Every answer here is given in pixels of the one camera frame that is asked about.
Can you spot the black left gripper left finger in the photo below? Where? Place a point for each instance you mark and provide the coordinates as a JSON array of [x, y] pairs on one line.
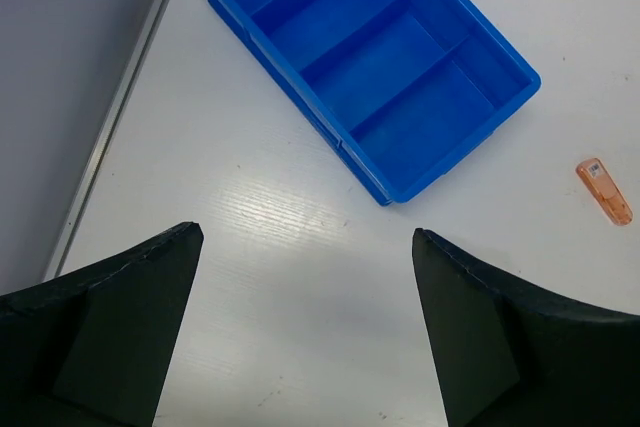
[[93, 347]]

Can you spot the blue divided plastic bin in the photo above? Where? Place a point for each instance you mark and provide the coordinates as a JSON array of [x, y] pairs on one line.
[[402, 90]]

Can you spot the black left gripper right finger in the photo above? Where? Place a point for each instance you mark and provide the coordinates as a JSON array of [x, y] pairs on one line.
[[510, 353]]

